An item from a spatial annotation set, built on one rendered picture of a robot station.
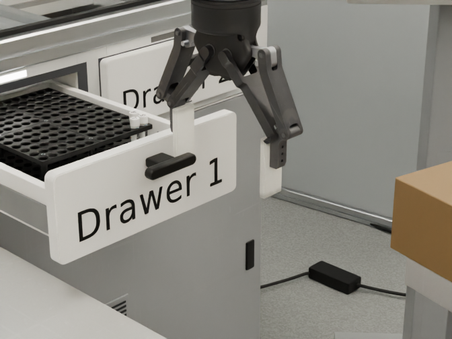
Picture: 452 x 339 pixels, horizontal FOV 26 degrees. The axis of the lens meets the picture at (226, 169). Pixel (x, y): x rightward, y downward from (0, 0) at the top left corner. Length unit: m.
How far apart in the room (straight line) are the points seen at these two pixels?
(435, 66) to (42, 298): 1.02
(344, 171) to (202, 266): 1.35
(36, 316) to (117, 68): 0.48
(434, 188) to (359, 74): 1.74
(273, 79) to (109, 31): 0.51
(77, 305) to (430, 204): 0.44
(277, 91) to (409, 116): 1.88
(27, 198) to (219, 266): 0.72
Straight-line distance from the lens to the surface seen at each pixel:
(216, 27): 1.03
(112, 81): 1.48
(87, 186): 1.10
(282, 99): 1.03
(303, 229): 3.02
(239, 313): 1.91
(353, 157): 3.03
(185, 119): 1.14
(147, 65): 1.52
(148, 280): 1.68
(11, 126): 1.30
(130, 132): 1.26
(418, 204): 1.22
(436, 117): 1.96
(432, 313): 2.15
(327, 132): 3.05
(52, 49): 1.41
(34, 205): 1.15
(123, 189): 1.14
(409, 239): 1.25
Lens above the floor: 1.35
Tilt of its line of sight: 23 degrees down
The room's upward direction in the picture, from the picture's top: straight up
